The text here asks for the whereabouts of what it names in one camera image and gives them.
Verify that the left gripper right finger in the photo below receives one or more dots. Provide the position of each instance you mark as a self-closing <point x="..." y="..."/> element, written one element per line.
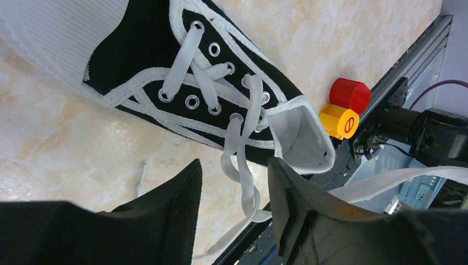
<point x="314" y="227"/>

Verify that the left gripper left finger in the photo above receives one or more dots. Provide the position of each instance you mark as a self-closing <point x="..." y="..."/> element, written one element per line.
<point x="157" y="227"/>

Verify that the black white canvas sneaker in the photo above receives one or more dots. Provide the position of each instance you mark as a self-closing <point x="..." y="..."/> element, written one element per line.
<point x="181" y="65"/>

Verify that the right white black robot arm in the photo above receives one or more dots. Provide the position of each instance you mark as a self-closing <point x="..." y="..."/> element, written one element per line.
<point x="435" y="137"/>

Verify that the yellow plastic cylinder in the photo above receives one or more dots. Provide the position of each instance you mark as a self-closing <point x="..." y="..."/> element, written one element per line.
<point x="339" y="122"/>

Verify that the red plastic cylinder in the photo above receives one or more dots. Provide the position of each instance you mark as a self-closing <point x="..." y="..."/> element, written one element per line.
<point x="350" y="94"/>

